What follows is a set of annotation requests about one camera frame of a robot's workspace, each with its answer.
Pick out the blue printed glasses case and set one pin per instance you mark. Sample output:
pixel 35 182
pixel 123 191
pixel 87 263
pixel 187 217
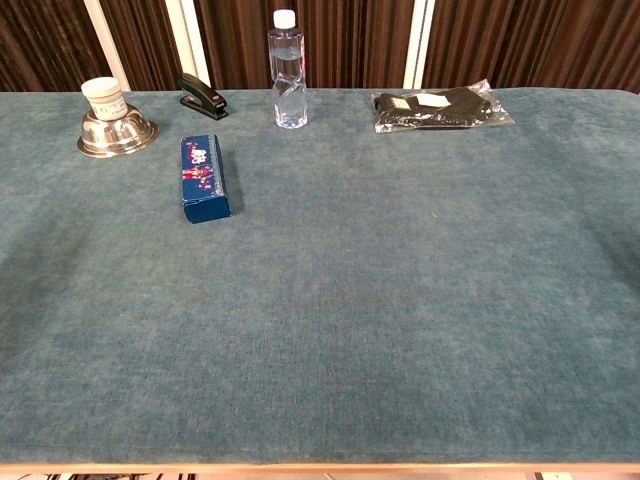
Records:
pixel 202 175

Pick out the teal table cloth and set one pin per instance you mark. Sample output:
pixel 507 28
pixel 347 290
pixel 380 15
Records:
pixel 350 300

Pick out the clear plastic water bottle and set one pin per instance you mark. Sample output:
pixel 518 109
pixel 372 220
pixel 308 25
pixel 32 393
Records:
pixel 289 75

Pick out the black garment in plastic bag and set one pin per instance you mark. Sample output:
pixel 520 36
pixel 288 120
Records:
pixel 440 112

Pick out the black stapler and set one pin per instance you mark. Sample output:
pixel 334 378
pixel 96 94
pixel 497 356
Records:
pixel 200 95

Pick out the dark brown pleated curtain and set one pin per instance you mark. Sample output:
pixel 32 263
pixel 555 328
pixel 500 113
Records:
pixel 350 40

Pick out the stainless steel bowl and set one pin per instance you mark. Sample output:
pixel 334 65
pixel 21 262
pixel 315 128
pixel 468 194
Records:
pixel 117 137

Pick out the small white plastic jar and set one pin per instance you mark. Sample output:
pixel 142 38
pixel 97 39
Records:
pixel 102 97

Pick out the white frame post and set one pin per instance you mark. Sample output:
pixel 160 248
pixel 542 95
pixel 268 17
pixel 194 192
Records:
pixel 107 50
pixel 187 40
pixel 419 45

